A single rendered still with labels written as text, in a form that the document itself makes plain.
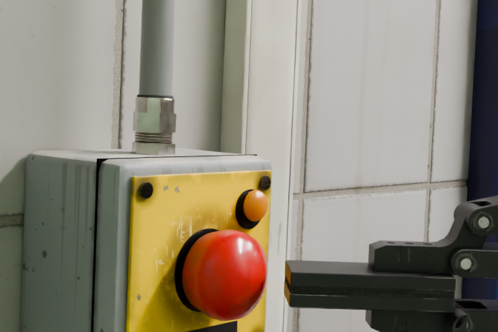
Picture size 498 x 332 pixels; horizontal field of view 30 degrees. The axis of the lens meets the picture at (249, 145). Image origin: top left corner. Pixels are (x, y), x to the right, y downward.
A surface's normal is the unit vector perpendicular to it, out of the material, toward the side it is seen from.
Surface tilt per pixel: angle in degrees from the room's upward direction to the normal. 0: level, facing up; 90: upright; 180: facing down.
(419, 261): 90
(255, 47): 90
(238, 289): 94
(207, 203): 90
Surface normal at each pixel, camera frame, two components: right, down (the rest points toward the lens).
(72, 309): -0.67, 0.01
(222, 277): 0.22, 0.01
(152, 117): -0.21, 0.04
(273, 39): 0.74, 0.07
